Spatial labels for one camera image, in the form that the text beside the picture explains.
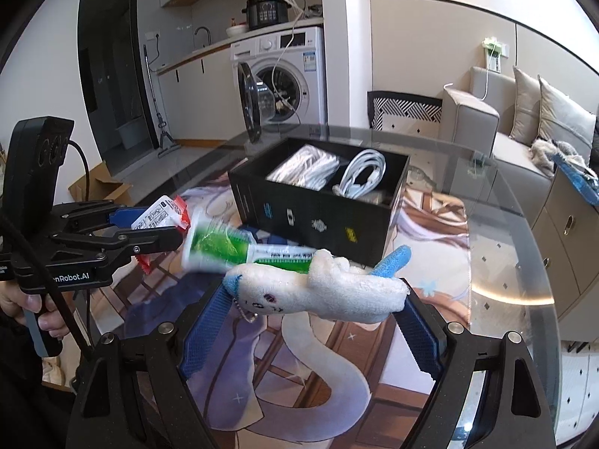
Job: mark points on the white bowl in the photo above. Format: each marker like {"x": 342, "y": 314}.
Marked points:
{"x": 236, "y": 30}

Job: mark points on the dark glass door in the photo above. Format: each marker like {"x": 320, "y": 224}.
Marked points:
{"x": 107, "y": 79}

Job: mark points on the clear plastic holder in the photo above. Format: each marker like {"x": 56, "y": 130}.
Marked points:
{"x": 477, "y": 163}

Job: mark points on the white washing machine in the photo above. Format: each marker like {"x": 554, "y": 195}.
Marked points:
{"x": 299, "y": 61}

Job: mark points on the green and white packet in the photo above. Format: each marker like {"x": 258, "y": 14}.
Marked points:
{"x": 220, "y": 245}

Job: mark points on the beige pillow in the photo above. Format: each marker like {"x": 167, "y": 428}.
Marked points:
{"x": 524, "y": 103}

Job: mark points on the white wall socket charger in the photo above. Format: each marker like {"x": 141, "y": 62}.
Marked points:
{"x": 493, "y": 61}

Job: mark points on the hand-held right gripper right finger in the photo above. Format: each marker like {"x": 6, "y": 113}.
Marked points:
{"x": 423, "y": 341}

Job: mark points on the white plush toy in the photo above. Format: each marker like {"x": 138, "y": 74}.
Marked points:
{"x": 337, "y": 290}

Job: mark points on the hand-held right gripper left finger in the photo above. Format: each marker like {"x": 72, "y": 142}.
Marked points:
{"x": 206, "y": 332}

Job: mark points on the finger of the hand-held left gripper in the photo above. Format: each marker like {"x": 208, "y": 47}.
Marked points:
{"x": 122, "y": 217}
{"x": 154, "y": 241}

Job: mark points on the white lower kitchen cabinets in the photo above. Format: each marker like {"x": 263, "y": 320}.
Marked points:
{"x": 201, "y": 103}

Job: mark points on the black pressure cooker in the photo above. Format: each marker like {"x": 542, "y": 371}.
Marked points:
{"x": 264, "y": 11}

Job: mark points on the white and red packet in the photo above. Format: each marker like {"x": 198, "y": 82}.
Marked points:
{"x": 159, "y": 210}

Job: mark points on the brown cardboard box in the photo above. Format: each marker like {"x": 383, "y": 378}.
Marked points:
{"x": 100, "y": 182}

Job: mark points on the beige sofa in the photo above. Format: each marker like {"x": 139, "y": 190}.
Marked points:
{"x": 468, "y": 117}

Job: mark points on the person's left hand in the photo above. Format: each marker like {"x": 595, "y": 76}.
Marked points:
{"x": 21, "y": 301}

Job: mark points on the black cardboard box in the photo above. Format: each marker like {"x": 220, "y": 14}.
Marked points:
{"x": 304, "y": 210}

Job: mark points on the flat mop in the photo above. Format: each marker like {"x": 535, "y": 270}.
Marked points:
{"x": 164, "y": 138}

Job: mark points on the grey fur throw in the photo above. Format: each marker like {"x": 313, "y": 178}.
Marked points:
{"x": 543, "y": 149}

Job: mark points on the black white patterned chair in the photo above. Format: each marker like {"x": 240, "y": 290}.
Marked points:
{"x": 402, "y": 110}

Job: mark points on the black kitchen faucet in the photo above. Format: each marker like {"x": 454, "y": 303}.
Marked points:
{"x": 207, "y": 35}

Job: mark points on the blue cloth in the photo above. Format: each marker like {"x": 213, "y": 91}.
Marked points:
{"x": 578, "y": 180}

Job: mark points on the grey pillow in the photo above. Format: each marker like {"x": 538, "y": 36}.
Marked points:
{"x": 561, "y": 117}

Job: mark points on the beige sideboard cabinet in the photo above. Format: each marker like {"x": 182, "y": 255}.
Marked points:
{"x": 566, "y": 262}

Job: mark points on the grey bin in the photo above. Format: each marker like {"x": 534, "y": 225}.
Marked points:
{"x": 131, "y": 135}

